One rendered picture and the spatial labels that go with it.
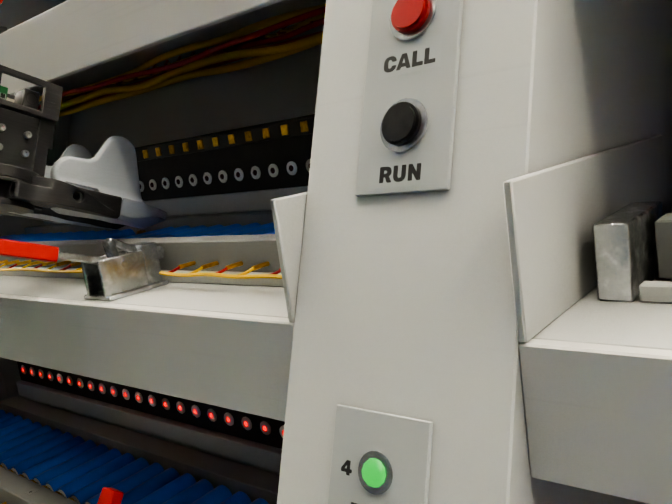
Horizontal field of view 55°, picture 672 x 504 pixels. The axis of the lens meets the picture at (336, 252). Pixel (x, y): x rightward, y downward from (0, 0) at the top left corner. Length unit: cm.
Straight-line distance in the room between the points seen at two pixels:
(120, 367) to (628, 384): 26
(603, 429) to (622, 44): 18
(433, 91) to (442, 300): 7
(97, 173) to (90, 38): 9
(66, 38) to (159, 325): 24
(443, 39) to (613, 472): 15
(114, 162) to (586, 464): 36
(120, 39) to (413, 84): 24
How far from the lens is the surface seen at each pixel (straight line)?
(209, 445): 55
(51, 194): 43
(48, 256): 37
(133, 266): 39
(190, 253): 39
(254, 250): 35
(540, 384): 21
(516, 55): 23
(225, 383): 30
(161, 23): 41
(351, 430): 24
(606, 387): 20
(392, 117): 24
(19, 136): 45
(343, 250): 25
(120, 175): 47
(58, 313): 41
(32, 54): 54
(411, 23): 25
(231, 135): 55
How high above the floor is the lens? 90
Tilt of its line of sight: 7 degrees up
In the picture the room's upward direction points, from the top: 5 degrees clockwise
